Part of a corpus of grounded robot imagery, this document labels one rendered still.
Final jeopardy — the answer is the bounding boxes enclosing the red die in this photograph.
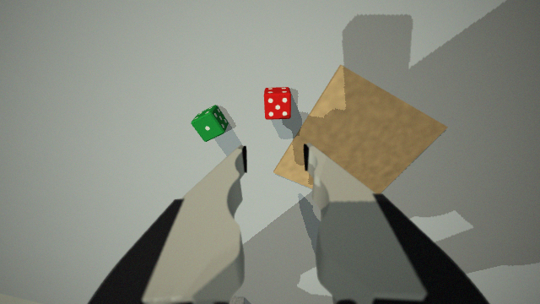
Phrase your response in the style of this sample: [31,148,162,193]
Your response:
[264,87,291,120]

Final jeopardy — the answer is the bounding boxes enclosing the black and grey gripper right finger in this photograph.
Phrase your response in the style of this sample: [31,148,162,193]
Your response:
[304,143,489,304]

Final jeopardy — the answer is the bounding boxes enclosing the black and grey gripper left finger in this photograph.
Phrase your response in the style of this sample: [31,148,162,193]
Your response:
[88,145,247,304]

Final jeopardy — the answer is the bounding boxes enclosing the tan mat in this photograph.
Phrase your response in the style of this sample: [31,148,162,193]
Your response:
[273,65,448,193]

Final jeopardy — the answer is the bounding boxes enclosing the green die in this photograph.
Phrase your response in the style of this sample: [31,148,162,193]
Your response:
[191,105,229,142]

